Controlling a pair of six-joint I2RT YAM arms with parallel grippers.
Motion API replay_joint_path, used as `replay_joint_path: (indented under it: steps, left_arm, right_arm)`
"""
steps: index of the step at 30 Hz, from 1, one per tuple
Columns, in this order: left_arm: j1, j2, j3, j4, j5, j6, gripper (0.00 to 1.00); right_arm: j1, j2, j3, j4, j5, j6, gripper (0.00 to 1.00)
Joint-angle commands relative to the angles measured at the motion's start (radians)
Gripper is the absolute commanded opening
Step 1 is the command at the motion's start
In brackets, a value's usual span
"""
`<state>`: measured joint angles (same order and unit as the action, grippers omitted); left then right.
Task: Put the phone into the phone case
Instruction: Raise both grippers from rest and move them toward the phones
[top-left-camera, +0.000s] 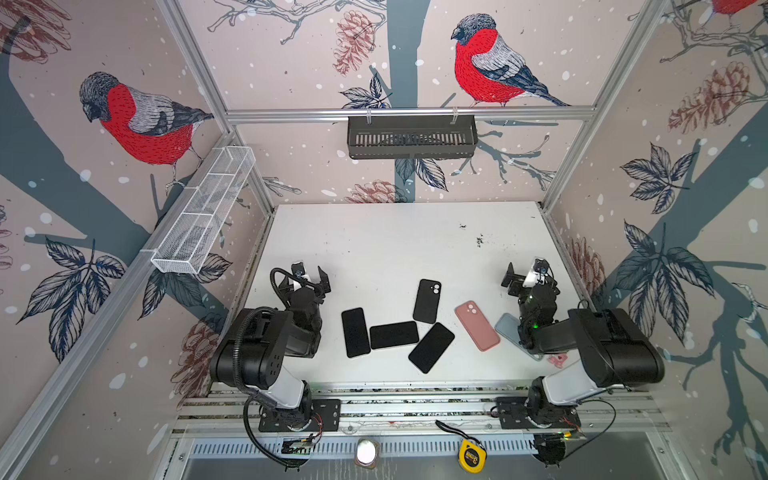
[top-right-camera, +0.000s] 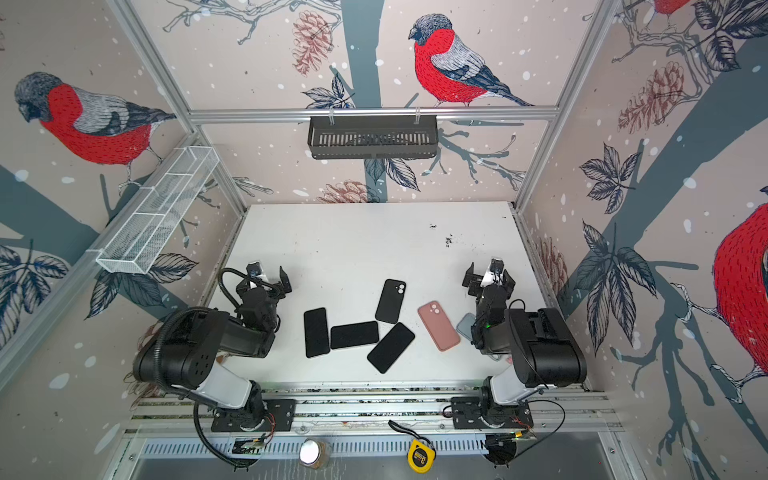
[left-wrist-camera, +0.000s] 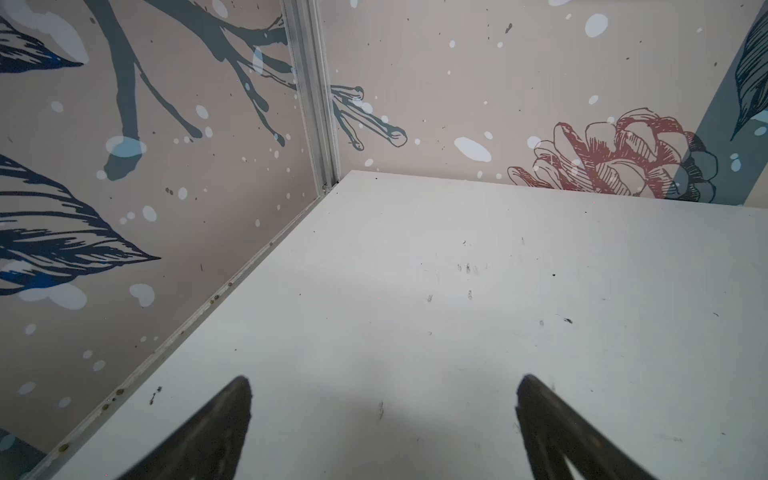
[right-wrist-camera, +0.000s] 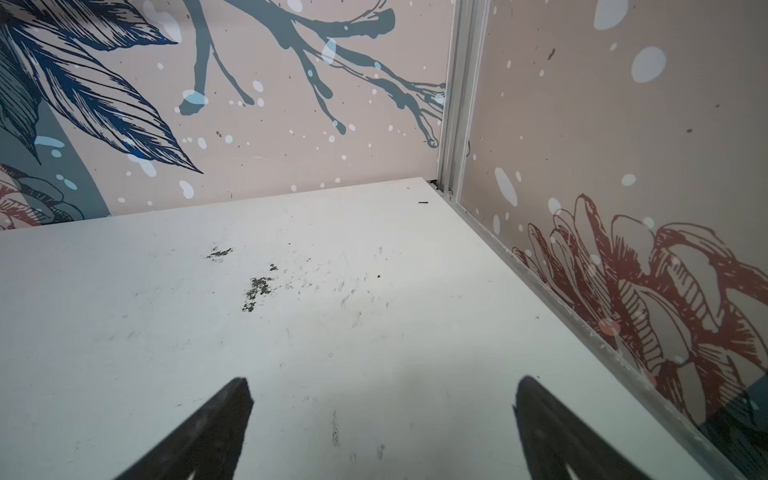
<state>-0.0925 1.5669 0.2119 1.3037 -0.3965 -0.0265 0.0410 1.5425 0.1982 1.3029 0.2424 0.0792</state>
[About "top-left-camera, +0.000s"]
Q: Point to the pink toy figure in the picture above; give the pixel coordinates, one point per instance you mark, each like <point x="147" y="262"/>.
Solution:
<point x="558" y="360"/>

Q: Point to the white wire basket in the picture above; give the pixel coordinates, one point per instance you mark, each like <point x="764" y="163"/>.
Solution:
<point x="192" y="236"/>

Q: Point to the black phone case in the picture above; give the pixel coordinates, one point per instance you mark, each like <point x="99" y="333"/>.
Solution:
<point x="427" y="301"/>

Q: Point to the black phone upright left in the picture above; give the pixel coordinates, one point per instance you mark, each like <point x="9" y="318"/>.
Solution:
<point x="355" y="331"/>

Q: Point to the black phone diagonal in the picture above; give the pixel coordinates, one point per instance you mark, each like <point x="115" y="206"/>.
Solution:
<point x="431" y="348"/>

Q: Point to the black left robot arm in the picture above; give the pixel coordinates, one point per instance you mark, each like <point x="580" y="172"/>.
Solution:
<point x="251" y="354"/>

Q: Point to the black wire basket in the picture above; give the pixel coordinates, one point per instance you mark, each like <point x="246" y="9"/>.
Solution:
<point x="412" y="137"/>

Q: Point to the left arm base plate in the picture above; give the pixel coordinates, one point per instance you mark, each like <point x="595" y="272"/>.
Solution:
<point x="320" y="415"/>

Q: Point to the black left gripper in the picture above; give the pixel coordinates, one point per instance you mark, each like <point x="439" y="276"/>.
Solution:
<point x="317" y="290"/>

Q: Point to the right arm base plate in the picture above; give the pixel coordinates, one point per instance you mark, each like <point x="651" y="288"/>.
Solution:
<point x="517" y="413"/>

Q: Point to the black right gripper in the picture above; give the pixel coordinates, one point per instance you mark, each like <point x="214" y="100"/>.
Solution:
<point x="509" y="276"/>

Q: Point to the light blue phone case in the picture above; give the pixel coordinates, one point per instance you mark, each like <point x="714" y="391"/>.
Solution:
<point x="507" y="327"/>

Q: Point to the pink phone case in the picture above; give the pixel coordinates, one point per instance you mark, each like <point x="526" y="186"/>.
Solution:
<point x="477" y="326"/>

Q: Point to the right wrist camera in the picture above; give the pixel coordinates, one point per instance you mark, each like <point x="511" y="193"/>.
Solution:
<point x="531" y="279"/>

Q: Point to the yellow tape measure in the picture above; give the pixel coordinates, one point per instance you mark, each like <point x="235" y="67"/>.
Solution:
<point x="472" y="454"/>

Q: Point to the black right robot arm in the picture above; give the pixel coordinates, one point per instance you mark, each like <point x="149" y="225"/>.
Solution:
<point x="613" y="352"/>

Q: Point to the black phone lying horizontal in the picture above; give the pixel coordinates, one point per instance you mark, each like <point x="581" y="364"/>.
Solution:
<point x="393" y="335"/>

